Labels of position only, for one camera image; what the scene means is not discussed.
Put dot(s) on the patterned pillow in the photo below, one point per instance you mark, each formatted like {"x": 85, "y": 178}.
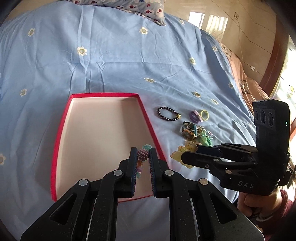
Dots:
{"x": 150, "y": 9}

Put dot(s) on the pink bed cover edge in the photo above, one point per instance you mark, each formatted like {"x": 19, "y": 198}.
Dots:
{"x": 249, "y": 89}

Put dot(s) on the red shallow box tray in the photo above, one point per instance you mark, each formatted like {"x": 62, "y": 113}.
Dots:
{"x": 96, "y": 132}

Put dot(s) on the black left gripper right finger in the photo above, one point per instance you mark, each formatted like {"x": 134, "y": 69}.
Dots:
{"x": 157, "y": 169}

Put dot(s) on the wooden door frame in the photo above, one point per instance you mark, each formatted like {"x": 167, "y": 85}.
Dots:
{"x": 277, "y": 59}

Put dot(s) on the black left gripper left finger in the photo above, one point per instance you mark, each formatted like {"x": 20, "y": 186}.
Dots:
{"x": 127, "y": 181}

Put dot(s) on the right hand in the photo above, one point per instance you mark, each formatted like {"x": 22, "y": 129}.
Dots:
{"x": 264, "y": 205}

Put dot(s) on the blue floral bed sheet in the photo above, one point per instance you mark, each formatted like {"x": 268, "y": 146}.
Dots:
{"x": 62, "y": 48}

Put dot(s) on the maroon right sleeve forearm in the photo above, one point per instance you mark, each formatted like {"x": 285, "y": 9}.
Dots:
{"x": 279, "y": 225}

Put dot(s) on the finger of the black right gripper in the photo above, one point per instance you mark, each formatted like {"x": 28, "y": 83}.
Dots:
{"x": 208, "y": 150}
{"x": 204, "y": 161}

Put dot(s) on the black right camera box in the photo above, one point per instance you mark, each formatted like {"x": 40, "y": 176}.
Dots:
{"x": 272, "y": 121}

